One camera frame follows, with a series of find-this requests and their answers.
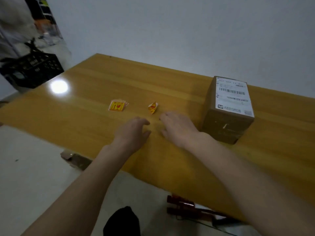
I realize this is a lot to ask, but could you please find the person's right hand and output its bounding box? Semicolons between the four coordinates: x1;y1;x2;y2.
159;111;210;150

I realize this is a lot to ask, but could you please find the person's left hand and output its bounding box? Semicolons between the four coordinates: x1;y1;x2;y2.
113;117;152;155

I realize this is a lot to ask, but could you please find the person's right forearm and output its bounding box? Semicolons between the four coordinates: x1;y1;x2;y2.
189;132;315;236

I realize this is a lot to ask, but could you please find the person's left forearm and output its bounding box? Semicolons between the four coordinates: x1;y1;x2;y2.
21;143;128;236

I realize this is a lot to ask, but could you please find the brown cardboard box white label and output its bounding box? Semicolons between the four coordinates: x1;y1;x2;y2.
200;76;255;145

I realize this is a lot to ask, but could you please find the dark red tape dispenser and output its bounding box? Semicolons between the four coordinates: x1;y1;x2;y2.
166;194;223;222

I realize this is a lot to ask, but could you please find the white paper sheet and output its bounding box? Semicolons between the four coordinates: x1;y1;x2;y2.
194;205;261;236

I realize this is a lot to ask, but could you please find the black plastic crate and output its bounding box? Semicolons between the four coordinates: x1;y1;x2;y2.
0;52;65;89

